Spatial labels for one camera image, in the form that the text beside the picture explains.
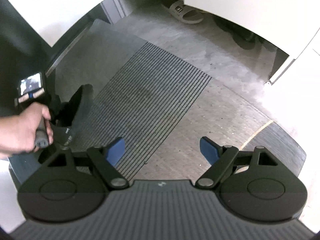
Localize black slide sandal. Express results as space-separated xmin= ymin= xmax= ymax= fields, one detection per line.
xmin=49 ymin=84 xmax=93 ymax=147

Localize dark shoes under cabinet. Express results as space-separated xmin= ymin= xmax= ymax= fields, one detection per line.
xmin=213 ymin=15 xmax=264 ymax=50

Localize person left hand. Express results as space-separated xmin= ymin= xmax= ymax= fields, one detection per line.
xmin=1 ymin=102 xmax=53 ymax=159

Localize black entrance door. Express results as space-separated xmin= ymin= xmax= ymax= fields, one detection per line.
xmin=1 ymin=0 xmax=101 ymax=116

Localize grey striped door mat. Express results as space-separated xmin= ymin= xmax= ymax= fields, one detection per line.
xmin=44 ymin=18 xmax=276 ymax=181

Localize beige slide sandal under cabinet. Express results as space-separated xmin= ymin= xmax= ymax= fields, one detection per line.
xmin=169 ymin=0 xmax=204 ymax=24

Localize white cabinet door right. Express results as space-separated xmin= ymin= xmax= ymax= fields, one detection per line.
xmin=184 ymin=0 xmax=319 ymax=57

